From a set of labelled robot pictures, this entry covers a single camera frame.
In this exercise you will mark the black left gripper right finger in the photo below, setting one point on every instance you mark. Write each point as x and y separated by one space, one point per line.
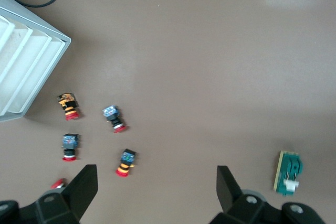
228 191

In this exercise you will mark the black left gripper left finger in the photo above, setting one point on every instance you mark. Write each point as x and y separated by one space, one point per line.
82 192

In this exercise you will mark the green load switch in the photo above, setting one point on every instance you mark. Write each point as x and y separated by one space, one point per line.
288 174

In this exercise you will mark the red button blue block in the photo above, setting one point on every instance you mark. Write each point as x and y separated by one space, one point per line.
58 183
70 146
114 118

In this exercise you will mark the red button striped collar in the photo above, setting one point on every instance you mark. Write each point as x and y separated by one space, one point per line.
126 162

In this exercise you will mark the red button orange block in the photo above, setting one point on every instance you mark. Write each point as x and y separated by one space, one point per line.
68 106

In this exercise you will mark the white slotted rack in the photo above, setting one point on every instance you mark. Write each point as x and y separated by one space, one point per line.
23 58

